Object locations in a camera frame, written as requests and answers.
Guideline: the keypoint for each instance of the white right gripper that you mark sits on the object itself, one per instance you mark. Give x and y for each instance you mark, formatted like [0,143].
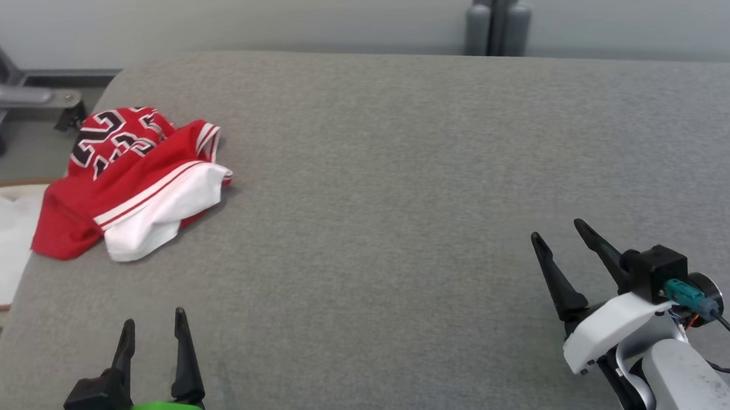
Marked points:
[607,329]

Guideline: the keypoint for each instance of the red and white basketball jersey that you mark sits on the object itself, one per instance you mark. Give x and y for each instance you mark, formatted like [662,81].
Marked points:
[125,186]

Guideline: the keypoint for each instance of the grey fabric sofa cushion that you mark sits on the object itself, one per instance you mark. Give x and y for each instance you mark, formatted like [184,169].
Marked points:
[374,230]

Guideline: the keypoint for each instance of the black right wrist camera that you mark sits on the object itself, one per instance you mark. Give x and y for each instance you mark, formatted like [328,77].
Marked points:
[655,269]

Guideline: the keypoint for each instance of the grey metal partition post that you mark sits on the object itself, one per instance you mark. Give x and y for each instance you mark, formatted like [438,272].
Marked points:
[496,2]

